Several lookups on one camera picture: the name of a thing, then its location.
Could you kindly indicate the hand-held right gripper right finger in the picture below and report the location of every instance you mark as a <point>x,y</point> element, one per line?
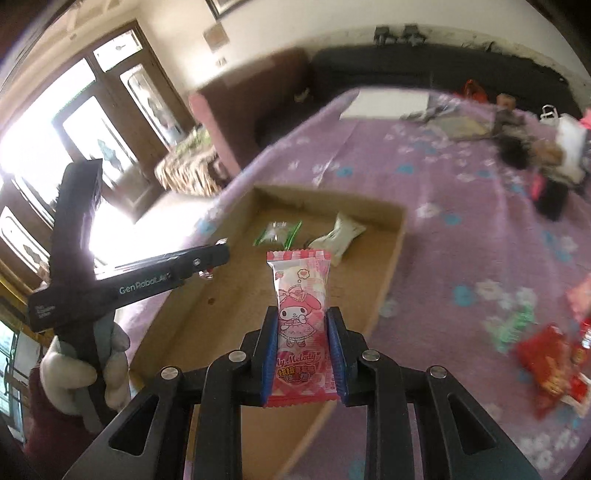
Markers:
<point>337,360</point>

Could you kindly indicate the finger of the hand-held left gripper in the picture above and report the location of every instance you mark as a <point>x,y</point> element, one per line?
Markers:
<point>203,261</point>

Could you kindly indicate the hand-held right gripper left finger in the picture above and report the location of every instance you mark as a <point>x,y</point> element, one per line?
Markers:
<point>270,355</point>

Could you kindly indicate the shallow cardboard box tray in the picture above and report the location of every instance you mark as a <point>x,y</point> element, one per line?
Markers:
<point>231,295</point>

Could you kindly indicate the pink cartoon snack packet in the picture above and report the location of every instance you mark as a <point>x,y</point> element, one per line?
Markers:
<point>302,295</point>

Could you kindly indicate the green twist candy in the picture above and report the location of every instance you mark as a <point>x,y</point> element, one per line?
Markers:
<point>508,327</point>

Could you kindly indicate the red packet with gold characters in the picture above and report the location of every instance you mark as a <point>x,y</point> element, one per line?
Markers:
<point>549,364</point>

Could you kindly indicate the red packet with figure print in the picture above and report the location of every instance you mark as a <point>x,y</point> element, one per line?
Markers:
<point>585,334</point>

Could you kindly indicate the person's left forearm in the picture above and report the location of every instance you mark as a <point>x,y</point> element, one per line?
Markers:
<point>46,438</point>

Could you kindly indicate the person's left hand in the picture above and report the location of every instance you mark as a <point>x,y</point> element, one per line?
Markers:
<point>60,378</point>

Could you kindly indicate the clear green-edged snack packet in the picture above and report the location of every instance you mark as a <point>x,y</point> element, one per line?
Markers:
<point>277,233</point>

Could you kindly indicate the brown patterned blanket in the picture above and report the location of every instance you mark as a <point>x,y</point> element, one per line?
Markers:
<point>189,166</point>

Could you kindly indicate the plain white snack packet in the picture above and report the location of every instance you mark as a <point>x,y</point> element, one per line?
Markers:
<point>339,235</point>

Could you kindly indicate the maroon armchair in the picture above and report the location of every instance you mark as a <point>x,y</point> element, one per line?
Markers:
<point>240,110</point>

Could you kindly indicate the wooden glass door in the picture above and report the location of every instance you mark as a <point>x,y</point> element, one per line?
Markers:
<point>152,69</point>

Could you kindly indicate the white item on sofa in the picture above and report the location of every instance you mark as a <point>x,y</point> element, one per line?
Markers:
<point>302,94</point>

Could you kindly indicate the white paper sheet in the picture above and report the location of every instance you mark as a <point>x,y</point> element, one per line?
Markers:
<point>383,105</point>

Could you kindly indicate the small red item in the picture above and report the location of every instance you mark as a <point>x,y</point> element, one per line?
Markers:
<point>535,184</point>

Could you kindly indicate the olive notebook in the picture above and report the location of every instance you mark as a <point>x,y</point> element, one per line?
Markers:
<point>464,127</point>

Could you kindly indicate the black sofa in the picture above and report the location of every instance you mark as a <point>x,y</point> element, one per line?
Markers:
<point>415,69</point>

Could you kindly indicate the red bag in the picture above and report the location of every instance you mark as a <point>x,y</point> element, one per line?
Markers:
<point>473,90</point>

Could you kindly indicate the wall plaque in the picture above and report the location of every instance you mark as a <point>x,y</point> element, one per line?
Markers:
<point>215,38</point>

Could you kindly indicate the framed wall picture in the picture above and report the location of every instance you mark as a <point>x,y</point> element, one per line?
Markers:
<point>221,7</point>

